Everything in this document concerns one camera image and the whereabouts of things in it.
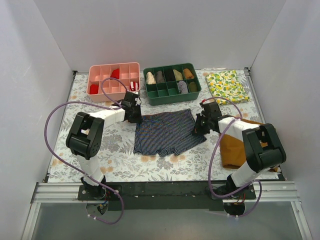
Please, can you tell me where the navy striped underwear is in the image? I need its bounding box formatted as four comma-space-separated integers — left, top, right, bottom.
133, 109, 207, 158

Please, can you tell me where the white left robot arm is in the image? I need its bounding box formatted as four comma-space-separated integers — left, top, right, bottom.
66, 92, 142, 200

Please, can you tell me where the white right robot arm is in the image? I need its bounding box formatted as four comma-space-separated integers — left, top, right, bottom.
192, 100, 287, 199

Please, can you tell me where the cream rolled underwear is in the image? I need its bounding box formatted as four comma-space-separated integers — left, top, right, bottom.
146, 71, 156, 85

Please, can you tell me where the olive green rolled underwear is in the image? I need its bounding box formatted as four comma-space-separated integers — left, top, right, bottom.
188, 81, 198, 93

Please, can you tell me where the grey striped rolled underwear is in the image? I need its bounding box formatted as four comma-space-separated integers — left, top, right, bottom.
177, 80, 189, 94

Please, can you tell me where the black rolled underwear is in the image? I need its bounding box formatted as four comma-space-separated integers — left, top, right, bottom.
164, 69, 176, 82

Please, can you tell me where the orange brown rolled underwear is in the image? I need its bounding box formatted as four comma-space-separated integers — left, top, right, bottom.
183, 68, 195, 79

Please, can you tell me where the beige yellow rolled underwear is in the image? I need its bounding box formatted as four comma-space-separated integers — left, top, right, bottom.
173, 69, 184, 81

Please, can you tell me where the red white striped sock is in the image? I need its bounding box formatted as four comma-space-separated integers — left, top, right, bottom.
129, 81, 140, 92

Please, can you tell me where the pink divided organizer box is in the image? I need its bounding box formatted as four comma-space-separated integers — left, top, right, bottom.
86, 62, 141, 103

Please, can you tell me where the red rolled sock top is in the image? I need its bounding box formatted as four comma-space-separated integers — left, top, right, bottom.
110, 68, 120, 79

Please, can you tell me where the red rolled sock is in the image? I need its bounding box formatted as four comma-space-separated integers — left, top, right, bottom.
89, 84, 99, 95
110, 68, 120, 79

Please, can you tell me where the lemon print folded cloth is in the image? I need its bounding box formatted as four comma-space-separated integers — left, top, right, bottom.
205, 70, 250, 105

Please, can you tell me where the red rolled sock bottom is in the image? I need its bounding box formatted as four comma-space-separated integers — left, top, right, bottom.
89, 84, 99, 95

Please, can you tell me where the mustard brown folded cloth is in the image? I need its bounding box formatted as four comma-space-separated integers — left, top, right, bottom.
218, 116, 287, 174

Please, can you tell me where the green divided organizer box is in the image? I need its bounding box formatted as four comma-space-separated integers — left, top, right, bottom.
143, 62, 202, 106

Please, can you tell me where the floral patterned table mat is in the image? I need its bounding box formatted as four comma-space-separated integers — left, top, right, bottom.
47, 68, 263, 183

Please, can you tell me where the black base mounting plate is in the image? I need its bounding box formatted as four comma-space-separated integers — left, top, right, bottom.
77, 180, 256, 211

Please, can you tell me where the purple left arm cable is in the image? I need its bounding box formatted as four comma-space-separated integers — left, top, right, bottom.
44, 77, 137, 225

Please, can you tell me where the aluminium frame rail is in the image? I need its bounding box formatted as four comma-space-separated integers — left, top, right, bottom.
22, 181, 312, 240

